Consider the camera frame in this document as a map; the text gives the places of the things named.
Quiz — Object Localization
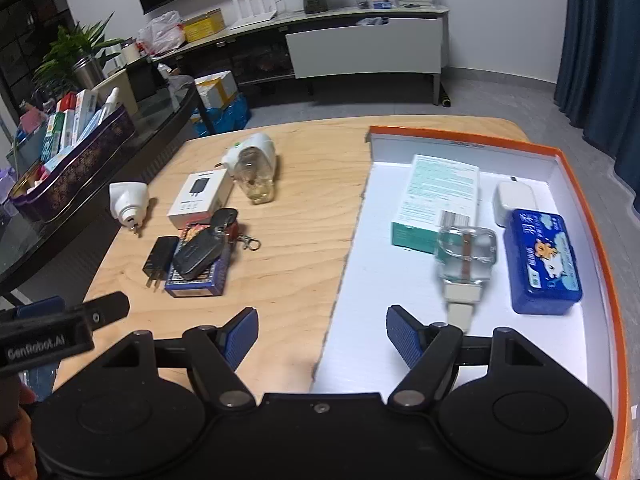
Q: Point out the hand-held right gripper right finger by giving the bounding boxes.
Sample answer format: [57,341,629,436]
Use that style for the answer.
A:
[386,305,548,408]

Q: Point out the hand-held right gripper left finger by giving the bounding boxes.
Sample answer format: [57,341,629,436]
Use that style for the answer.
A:
[102,307,259,411]

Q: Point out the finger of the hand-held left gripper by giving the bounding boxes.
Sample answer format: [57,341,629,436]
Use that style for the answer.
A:
[15,296,66,318]
[75,291,131,332]

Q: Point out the orange cardboard box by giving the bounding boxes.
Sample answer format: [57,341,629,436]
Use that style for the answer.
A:
[310,125,632,480]

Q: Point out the playing card box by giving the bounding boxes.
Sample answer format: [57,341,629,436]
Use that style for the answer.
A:
[164,224,233,298]

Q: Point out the black plug charger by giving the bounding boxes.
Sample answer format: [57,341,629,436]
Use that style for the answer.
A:
[142,236,180,291]

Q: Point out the black car key fob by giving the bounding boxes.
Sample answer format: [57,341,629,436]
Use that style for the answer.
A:
[172,207,262,281]

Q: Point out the clear glass bottle grey cap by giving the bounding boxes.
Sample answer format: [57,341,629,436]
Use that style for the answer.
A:
[432,226,499,333]

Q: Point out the white plug-in device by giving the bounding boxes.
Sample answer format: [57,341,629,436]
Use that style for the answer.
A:
[109,181,158,237]

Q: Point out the white charger packaging box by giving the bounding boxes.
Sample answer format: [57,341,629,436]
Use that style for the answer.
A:
[166,169,236,231]

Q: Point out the teal white bandage box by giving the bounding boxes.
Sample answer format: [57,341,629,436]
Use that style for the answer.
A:
[390,154,481,256]

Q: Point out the white cube charger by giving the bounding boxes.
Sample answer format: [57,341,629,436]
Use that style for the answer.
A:
[492,176,541,231]

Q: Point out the person's left hand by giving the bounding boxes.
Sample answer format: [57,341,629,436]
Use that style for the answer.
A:
[0,382,38,471]

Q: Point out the blue trash bin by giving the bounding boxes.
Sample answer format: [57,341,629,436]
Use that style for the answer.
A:
[20,362,63,401]

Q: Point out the black glass coffee table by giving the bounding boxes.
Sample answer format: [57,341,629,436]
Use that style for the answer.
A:
[0,77,201,306]

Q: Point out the purple ornate tin box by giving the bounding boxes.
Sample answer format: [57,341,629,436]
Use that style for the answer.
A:
[9,105,137,223]

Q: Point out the pile of medicine boxes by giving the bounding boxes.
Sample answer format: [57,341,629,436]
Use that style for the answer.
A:
[12,89,108,181]

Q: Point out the white spray bottle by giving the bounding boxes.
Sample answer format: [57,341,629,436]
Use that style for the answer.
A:
[97,87,122,126]

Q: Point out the beige box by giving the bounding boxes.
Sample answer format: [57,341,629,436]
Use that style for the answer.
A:
[92,67,138,116]

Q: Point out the white yellow cardboard box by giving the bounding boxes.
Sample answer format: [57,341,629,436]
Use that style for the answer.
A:
[195,71,238,109]

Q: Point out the leafy houseplant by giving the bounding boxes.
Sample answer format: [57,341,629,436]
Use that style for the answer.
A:
[32,15,126,101]

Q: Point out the white red plastic bag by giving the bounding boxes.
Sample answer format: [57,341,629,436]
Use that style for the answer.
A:
[137,10,185,56]

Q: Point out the dark shelving unit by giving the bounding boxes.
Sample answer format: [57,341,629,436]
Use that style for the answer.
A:
[0,0,76,106]

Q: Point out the grey tv cabinet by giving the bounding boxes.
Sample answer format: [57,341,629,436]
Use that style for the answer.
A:
[152,2,451,111]

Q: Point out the white router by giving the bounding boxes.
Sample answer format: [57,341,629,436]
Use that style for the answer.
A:
[227,0,281,31]

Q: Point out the clear plastic boxes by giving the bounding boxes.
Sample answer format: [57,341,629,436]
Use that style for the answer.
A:
[356,0,438,10]

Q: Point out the dark blue curtain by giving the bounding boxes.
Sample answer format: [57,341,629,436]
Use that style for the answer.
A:
[552,0,640,191]

